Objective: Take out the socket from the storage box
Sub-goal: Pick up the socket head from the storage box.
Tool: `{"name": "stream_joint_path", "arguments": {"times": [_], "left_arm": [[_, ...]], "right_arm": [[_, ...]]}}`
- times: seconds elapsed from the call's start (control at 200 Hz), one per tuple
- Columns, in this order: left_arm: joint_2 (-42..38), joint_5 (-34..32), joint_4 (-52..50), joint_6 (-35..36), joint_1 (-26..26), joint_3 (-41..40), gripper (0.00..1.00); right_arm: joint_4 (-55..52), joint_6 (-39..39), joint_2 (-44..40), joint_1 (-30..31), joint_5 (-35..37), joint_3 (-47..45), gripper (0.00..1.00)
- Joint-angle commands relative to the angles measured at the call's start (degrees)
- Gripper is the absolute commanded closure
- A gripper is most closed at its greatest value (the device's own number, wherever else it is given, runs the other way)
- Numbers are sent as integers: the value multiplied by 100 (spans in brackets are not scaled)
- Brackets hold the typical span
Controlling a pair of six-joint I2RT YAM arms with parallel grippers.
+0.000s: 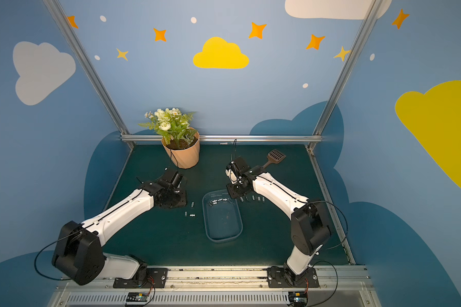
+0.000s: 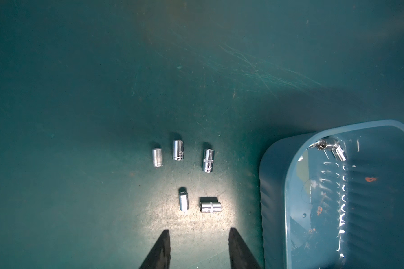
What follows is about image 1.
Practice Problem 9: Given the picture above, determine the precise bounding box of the left aluminium frame post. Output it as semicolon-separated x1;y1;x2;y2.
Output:
43;0;130;136

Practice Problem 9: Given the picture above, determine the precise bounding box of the aluminium frame post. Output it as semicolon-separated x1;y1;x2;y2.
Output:
307;0;384;153
43;0;130;136

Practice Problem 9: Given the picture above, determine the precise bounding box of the left controller board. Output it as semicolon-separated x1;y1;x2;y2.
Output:
125;292;149;306

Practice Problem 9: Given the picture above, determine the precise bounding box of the controller board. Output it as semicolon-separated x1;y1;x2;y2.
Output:
288;292;308;307
125;292;149;306

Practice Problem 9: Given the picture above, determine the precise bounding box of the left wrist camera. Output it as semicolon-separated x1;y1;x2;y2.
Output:
158;168;183;189

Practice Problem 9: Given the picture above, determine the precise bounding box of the right controller board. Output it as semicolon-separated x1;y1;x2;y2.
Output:
288;292;308;307

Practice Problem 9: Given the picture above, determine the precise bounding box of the green table mat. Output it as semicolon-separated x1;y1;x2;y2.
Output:
104;143;350;267

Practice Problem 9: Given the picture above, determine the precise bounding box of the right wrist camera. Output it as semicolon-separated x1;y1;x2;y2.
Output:
225;156;250;184

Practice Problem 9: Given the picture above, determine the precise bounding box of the right aluminium frame post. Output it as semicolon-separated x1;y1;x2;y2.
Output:
307;0;384;153

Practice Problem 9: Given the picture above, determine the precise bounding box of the pile of chrome sockets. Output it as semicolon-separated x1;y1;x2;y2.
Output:
208;198;229;207

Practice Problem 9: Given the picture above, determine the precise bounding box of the terracotta flower pot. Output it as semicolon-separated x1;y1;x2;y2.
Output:
162;132;201;169

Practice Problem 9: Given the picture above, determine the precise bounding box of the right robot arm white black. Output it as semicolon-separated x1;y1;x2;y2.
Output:
225;170;332;286

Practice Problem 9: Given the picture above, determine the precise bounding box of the small brown slotted scoop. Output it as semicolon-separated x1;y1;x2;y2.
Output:
263;149;286;169

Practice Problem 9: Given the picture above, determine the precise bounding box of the aluminium front rail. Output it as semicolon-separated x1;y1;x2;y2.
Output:
49;265;381;306

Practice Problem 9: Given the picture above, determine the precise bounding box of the aluminium back crossbar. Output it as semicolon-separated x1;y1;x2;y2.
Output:
121;134;322;143

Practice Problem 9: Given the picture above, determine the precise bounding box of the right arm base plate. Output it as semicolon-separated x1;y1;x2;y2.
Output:
266;266;320;288

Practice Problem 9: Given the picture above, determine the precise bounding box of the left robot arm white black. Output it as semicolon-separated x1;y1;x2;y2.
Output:
51;182;187;287

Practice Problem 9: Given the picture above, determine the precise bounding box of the white flowers green plant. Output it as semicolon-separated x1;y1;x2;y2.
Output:
138;107;197;150

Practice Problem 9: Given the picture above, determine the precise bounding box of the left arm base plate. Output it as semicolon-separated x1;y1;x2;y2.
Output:
113;267;169;289

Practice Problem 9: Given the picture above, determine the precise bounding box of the clear plastic storage box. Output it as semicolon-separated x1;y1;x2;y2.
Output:
202;189;243;243

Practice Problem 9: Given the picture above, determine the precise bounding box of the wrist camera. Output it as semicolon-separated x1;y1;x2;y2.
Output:
225;156;250;184
158;168;183;189

